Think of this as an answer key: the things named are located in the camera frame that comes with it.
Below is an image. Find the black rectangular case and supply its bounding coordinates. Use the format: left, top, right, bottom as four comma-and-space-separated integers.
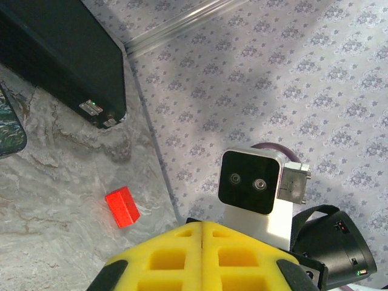
0, 0, 127, 131

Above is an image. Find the aluminium frame corner post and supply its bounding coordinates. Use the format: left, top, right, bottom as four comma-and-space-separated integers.
124, 0, 254, 59

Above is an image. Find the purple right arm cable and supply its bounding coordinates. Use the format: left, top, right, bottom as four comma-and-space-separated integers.
250, 142, 301, 164

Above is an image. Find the red block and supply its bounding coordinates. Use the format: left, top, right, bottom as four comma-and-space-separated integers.
105, 186, 141, 229

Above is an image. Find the starry night print box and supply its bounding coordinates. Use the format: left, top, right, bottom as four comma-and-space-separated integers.
0, 84, 27, 160

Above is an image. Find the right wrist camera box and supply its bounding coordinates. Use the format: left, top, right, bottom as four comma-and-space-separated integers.
218, 147, 312, 252

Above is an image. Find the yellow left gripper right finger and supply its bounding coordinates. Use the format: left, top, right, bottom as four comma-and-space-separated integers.
201, 221, 318, 291

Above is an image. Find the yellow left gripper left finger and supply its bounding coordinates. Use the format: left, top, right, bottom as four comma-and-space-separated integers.
87, 221, 203, 291

